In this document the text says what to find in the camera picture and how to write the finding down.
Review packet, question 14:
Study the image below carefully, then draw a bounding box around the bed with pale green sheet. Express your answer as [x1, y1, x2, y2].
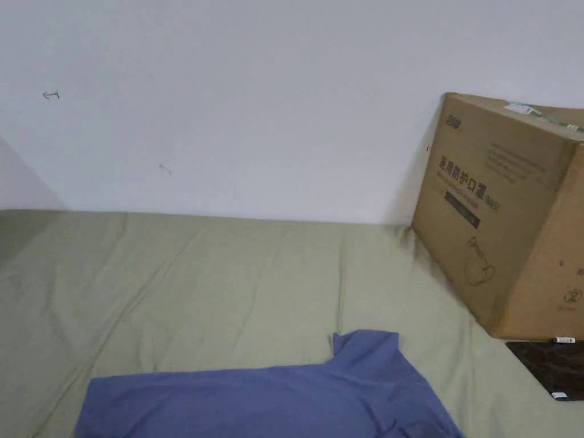
[0, 209, 584, 438]

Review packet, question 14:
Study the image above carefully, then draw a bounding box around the blue shirt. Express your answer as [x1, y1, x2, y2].
[74, 330, 466, 438]

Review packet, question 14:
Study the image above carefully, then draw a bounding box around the brown cardboard carton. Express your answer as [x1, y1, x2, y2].
[411, 92, 584, 340]

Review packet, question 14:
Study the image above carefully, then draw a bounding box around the dark patterned flat board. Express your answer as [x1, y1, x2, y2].
[505, 336, 584, 402]

